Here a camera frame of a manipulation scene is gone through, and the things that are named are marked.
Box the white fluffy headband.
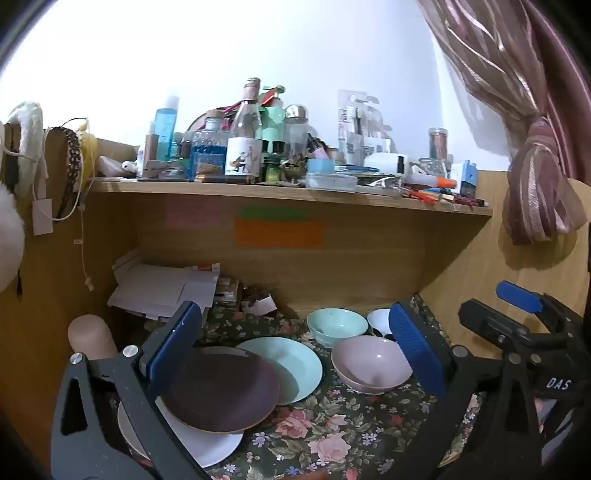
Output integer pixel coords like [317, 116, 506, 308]
[2, 102, 44, 162]

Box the mint green pump bottle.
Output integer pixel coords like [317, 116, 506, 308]
[261, 85, 287, 155]

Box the stack of small books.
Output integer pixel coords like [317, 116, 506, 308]
[215, 277, 241, 305]

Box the glitter jar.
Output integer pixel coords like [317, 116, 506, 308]
[427, 128, 448, 160]

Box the green paper strip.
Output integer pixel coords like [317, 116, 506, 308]
[240, 206, 308, 220]

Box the blue and white box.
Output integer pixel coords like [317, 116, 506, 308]
[450, 160, 478, 197]

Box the pink bowl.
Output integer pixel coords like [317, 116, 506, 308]
[331, 335, 413, 394]

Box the white beaded cord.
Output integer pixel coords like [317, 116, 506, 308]
[74, 175, 95, 291]

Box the pile of pens and pencils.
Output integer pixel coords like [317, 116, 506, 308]
[402, 184, 490, 209]

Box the white plate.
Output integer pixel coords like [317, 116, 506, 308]
[117, 398, 245, 469]

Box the clear acrylic organizer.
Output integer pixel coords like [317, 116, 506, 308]
[337, 90, 393, 164]

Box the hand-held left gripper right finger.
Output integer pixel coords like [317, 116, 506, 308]
[389, 301, 543, 480]

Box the small metal goblet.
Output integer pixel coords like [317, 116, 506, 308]
[281, 157, 308, 183]

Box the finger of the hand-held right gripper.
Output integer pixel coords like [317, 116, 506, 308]
[458, 299, 532, 358]
[495, 280, 578, 330]

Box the white fluffy ball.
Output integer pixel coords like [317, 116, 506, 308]
[0, 185, 26, 291]

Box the clear plastic container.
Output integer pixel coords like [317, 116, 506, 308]
[305, 172, 358, 191]

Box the orange paper sheet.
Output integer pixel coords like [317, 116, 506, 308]
[235, 218, 325, 249]

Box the dark patterned headband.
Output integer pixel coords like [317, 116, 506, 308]
[46, 117, 95, 220]

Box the small white paper box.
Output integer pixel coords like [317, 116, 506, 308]
[240, 295, 277, 315]

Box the pink paper sheet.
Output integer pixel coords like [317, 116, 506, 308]
[165, 198, 222, 230]

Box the pink striped curtain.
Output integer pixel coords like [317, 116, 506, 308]
[418, 0, 589, 246]

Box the mint green plate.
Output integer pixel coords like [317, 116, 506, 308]
[235, 336, 324, 407]

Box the white paper tag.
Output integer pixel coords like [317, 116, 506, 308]
[32, 198, 54, 236]

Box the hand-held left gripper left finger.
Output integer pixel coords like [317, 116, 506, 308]
[50, 301, 206, 480]

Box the stack of white papers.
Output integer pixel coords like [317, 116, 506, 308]
[107, 258, 221, 321]

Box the white bowl with black spots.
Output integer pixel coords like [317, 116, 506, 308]
[367, 308, 398, 342]

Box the brown plate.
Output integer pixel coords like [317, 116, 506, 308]
[159, 352, 280, 435]

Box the dark floral tablecloth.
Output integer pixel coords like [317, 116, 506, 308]
[198, 295, 485, 480]

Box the mint green bowl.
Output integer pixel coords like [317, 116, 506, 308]
[307, 308, 369, 349]

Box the square glass bottle blue liquid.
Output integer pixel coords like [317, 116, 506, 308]
[190, 111, 229, 182]

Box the clear bottle silver cap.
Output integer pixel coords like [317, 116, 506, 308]
[284, 104, 309, 160]

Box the tall blue liquid bottle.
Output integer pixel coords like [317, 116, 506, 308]
[154, 95, 180, 162]

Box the clear wine bottle with label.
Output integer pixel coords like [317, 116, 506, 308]
[225, 78, 263, 183]

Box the beige cylinder roll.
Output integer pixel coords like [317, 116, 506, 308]
[68, 315, 116, 361]

